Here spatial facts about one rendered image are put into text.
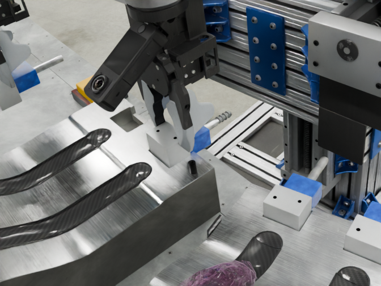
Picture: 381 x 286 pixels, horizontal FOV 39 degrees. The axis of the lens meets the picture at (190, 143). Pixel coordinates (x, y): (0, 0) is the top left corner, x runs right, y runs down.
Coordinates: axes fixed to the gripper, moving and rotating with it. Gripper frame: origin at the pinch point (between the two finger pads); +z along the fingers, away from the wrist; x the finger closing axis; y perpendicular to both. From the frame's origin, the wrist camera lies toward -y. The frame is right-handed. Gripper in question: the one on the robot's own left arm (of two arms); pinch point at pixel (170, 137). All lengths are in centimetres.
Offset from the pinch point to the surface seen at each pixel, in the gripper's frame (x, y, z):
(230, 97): 99, 86, 92
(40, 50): 59, 4, 11
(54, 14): 241, 70, 91
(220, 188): -3.3, 4.7, 11.5
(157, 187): -4.3, -5.9, 2.5
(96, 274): -6.8, -18.3, 7.2
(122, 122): 13.6, -0.8, 4.5
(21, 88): 27.1, -10.5, -1.0
